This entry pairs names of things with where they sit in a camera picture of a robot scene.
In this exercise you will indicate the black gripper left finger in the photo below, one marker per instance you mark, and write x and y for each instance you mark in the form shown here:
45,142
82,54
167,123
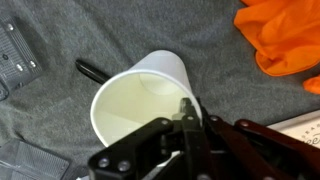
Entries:
140,150

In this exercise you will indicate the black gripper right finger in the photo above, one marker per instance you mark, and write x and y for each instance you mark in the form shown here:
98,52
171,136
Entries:
260,153

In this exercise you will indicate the white paper cup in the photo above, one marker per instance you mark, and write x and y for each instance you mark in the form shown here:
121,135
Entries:
133,100

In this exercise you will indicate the greetings card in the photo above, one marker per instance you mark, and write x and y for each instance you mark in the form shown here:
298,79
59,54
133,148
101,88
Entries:
306,130

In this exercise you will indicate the black pen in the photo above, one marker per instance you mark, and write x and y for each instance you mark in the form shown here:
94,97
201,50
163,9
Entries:
90,70

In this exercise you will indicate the clear plastic packaging tray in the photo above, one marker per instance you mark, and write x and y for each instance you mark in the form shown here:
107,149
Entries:
30,160

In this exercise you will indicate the orange cloth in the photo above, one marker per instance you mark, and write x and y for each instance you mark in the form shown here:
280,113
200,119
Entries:
283,33

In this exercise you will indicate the grey tablecloth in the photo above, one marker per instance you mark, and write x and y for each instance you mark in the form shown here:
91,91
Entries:
166,26

